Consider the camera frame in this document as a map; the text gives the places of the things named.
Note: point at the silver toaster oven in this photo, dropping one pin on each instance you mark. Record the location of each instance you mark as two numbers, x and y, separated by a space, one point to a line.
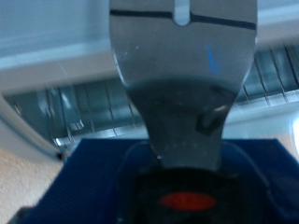
46 68

